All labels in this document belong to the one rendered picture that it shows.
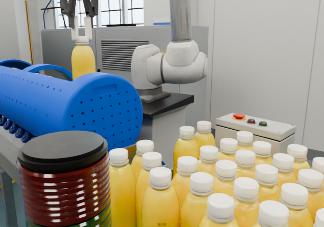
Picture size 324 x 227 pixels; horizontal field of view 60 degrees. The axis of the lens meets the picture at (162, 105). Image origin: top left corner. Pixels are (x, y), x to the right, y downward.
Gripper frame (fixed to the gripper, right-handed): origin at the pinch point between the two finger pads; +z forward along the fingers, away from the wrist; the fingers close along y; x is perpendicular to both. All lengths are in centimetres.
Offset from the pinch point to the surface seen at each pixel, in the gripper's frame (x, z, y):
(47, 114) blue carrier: 1.4, 24.1, 13.3
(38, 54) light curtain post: -124, 14, -34
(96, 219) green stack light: 64, 15, 35
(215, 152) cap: 49, 26, -2
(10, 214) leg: -80, 100, 7
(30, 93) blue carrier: -14.0, 20.1, 12.0
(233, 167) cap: 55, 26, 2
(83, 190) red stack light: 64, 13, 36
